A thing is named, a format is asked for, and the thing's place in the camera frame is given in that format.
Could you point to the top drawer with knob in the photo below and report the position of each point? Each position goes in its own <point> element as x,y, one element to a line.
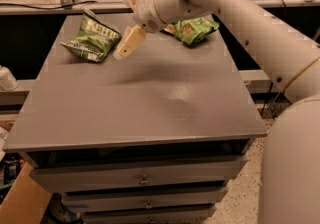
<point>138,174</point>

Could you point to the cardboard box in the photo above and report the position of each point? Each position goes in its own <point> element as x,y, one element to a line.
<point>26,201</point>

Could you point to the bottom drawer with knob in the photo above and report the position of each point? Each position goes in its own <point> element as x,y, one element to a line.
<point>162,215</point>

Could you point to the grey drawer cabinet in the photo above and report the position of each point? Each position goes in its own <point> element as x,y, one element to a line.
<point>165,101</point>

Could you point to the green snack bag at back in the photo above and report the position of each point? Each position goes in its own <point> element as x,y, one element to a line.
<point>191,31</point>

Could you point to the drawer with knob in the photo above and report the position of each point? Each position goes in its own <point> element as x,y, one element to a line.
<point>138,174</point>
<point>162,215</point>
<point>149,199</point>

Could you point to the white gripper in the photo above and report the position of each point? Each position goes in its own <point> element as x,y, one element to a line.
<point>145,12</point>

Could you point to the white bottle at left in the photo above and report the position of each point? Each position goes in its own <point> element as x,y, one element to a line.
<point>7,81</point>

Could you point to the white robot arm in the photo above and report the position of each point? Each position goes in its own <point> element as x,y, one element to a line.
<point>290,191</point>

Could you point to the green Kettle jalapeno chip bag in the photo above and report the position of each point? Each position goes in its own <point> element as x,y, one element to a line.
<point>95,39</point>

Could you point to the middle drawer with knob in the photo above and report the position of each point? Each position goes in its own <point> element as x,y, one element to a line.
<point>149,199</point>

